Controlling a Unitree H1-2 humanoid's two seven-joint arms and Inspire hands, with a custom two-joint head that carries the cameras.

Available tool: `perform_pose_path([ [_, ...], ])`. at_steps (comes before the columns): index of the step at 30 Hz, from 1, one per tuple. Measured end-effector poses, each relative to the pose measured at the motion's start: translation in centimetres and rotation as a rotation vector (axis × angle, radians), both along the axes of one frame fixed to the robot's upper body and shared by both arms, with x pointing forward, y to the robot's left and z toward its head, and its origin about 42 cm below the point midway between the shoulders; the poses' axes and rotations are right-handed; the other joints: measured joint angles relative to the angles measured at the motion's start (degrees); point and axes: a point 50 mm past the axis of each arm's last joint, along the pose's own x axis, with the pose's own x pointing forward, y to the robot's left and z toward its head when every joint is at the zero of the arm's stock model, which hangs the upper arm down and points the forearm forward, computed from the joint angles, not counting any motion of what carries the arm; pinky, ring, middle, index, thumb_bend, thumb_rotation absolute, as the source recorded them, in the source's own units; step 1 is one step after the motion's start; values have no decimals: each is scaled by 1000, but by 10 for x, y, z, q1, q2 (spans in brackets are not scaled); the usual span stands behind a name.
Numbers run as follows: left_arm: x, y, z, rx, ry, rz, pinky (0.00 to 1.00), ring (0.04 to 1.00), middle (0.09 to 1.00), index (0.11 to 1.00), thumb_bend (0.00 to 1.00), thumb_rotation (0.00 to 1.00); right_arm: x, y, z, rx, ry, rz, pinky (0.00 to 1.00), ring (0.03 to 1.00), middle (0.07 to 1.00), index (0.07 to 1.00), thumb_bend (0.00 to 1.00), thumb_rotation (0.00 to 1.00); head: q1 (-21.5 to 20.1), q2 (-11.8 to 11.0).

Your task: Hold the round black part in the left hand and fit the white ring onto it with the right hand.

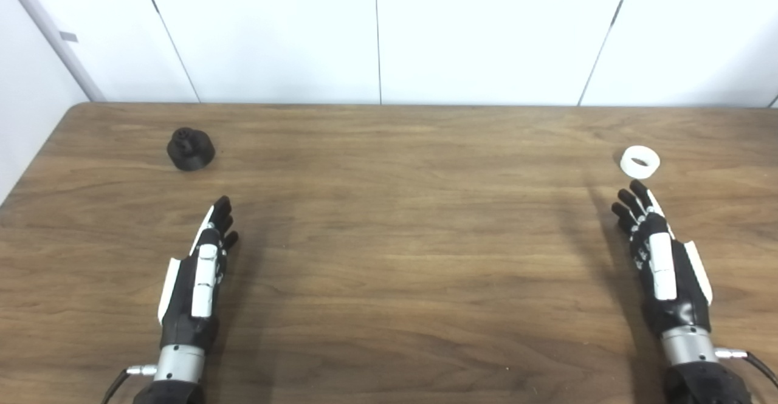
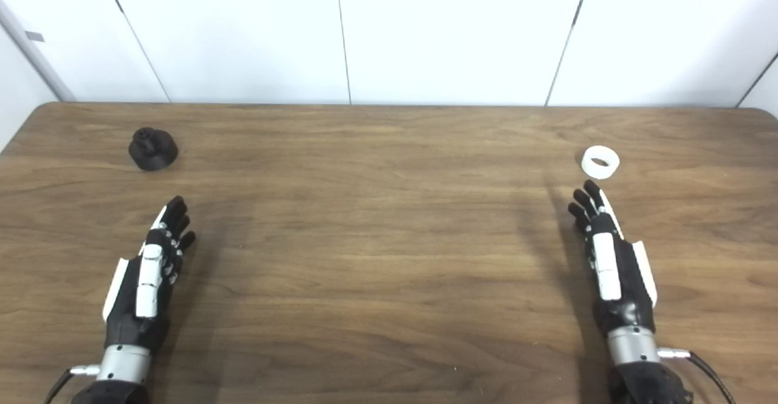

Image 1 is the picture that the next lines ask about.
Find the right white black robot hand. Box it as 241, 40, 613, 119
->
611, 179, 714, 337

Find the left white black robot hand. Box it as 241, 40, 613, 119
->
157, 195, 239, 350

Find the white plastic ring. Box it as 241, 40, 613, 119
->
620, 146, 661, 180

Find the round black plastic part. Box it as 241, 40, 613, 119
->
167, 127, 216, 171

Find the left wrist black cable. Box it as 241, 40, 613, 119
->
100, 365, 157, 404

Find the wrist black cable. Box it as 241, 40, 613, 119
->
714, 348, 778, 389
100, 365, 157, 404

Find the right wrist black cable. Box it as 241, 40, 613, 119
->
714, 348, 778, 389

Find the grey wall corner strip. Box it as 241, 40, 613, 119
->
0, 0, 108, 102

